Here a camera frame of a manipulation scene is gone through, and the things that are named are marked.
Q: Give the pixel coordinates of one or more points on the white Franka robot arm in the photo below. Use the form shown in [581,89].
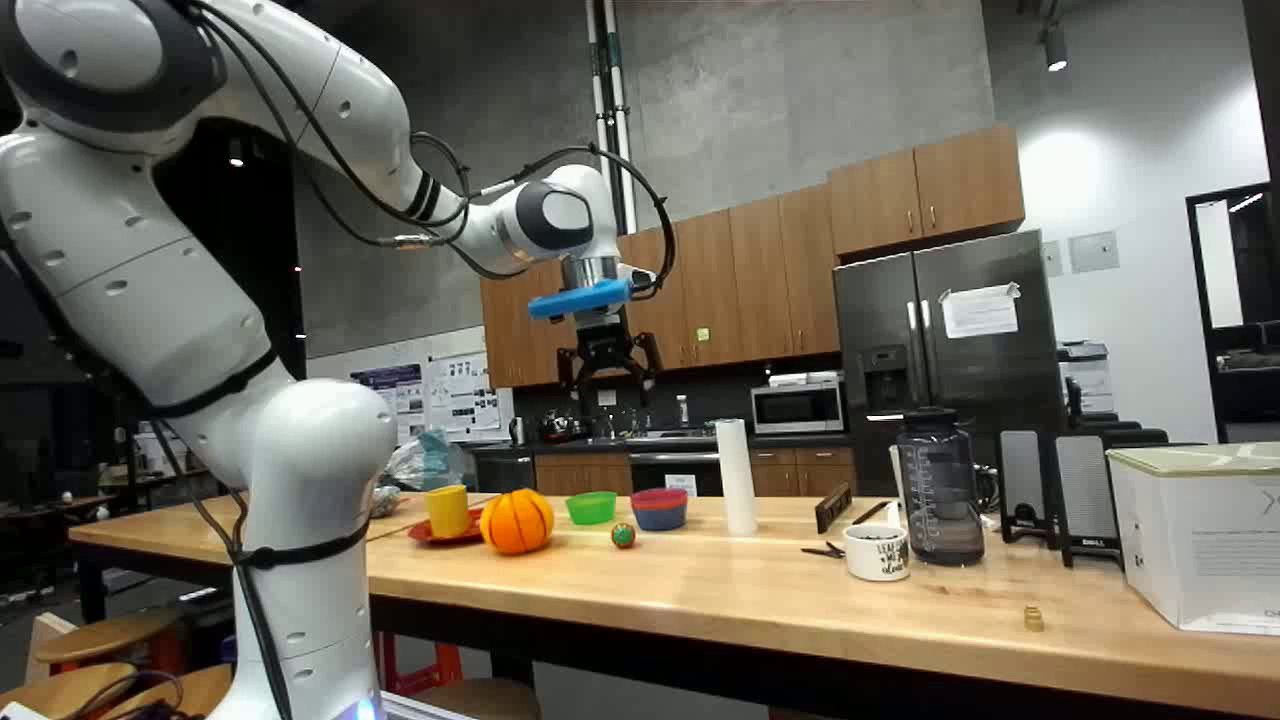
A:
[107,265]

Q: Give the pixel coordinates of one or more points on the small black tilted slab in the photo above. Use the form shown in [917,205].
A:
[835,510]

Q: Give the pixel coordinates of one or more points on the white poster board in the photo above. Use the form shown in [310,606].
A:
[446,392]

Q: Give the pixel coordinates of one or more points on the orange toy pumpkin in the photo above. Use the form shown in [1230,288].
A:
[518,522]

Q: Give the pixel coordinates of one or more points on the dark water jug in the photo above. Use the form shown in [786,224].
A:
[942,495]

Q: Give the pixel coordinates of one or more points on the brown wooden base cabinets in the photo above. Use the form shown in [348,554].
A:
[800,471]

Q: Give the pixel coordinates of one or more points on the white cardboard box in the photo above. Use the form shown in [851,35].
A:
[1200,540]

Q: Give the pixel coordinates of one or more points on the stainless steel refrigerator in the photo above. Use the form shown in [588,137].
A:
[960,387]

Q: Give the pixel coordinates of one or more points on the black flat stand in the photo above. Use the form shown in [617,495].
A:
[1024,480]
[1087,490]

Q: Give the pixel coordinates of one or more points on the wooden stool red legs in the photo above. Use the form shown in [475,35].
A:
[416,660]
[100,633]

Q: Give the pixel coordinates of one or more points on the silver microwave oven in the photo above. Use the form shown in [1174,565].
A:
[799,405]

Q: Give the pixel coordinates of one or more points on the red plate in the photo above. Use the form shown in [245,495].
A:
[425,539]

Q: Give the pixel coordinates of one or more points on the brown wooden wall cabinets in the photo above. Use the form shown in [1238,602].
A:
[800,265]

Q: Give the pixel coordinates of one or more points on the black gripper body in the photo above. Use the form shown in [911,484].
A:
[609,345]

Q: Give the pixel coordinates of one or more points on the green bowl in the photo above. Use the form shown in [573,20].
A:
[588,510]

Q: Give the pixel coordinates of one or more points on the pink bowl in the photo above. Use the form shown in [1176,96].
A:
[661,497]

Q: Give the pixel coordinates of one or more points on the round wooden stool seat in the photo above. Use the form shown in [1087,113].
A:
[93,694]

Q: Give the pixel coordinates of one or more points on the white mug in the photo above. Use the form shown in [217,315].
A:
[879,559]

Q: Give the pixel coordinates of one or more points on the white paper on refrigerator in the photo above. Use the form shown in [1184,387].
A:
[983,310]

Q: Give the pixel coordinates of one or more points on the black ceiling spotlight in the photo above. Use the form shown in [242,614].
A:
[1055,50]

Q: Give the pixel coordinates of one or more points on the grey wall plate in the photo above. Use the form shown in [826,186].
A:
[1092,253]

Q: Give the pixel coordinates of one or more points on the metal conduit pipes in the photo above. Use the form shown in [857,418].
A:
[609,83]

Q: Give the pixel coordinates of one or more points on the plastic bread bag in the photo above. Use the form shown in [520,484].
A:
[435,461]

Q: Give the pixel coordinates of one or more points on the small red green ball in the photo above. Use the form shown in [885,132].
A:
[621,539]

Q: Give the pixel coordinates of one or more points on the blue bowl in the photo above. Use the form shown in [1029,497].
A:
[661,522]

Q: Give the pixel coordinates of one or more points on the yellow mug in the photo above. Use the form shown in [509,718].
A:
[449,514]

